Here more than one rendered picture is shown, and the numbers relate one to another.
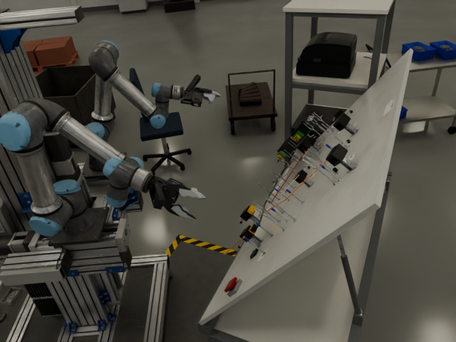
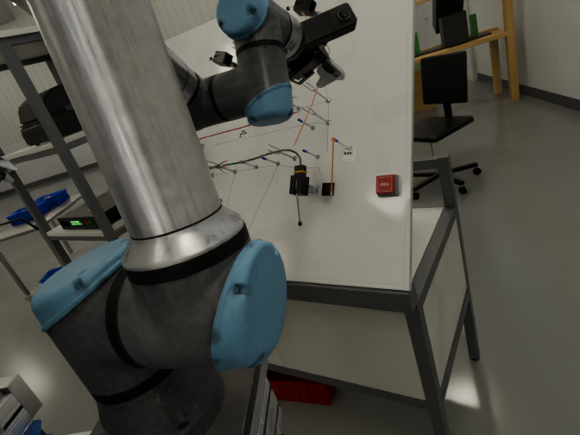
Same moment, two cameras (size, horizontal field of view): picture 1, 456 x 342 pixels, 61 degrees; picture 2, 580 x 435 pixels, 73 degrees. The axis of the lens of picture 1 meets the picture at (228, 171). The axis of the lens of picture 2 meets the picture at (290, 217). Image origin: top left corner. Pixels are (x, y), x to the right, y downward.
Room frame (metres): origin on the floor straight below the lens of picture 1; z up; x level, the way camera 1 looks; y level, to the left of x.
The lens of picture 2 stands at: (1.06, 1.04, 1.53)
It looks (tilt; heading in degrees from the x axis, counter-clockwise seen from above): 23 degrees down; 281
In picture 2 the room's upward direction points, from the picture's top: 19 degrees counter-clockwise
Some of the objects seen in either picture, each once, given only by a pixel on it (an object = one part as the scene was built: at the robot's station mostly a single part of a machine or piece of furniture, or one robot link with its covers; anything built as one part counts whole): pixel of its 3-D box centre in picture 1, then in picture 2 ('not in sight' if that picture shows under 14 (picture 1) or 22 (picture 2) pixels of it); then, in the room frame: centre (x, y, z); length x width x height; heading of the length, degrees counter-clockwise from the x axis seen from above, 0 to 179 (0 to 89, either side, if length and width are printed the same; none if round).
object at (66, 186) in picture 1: (67, 197); (111, 309); (1.36, 0.70, 1.33); 0.13 x 0.12 x 0.14; 166
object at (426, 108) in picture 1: (411, 89); (58, 248); (3.86, -2.06, 0.48); 0.99 x 0.58 x 0.96; 89
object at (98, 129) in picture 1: (95, 137); not in sight; (1.86, 0.69, 1.33); 0.13 x 0.12 x 0.14; 178
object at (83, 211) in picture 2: (322, 123); (108, 206); (2.21, -0.64, 1.09); 0.35 x 0.33 x 0.07; 152
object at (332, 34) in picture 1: (326, 53); (61, 110); (2.17, -0.62, 1.56); 0.30 x 0.23 x 0.19; 64
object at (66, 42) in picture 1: (43, 55); not in sight; (7.33, 3.21, 0.20); 1.16 x 0.84 x 0.41; 89
